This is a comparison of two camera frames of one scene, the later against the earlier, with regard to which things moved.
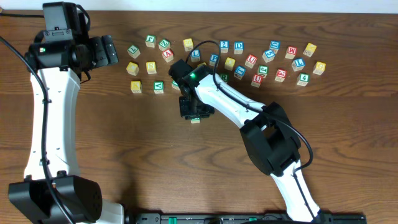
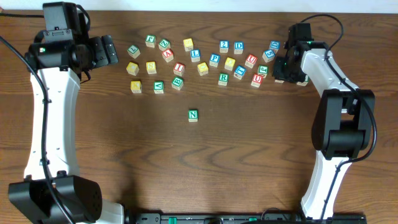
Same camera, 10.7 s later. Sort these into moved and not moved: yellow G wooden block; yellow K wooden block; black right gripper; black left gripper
Moved: black right gripper
Not moved: black left gripper; yellow G wooden block; yellow K wooden block
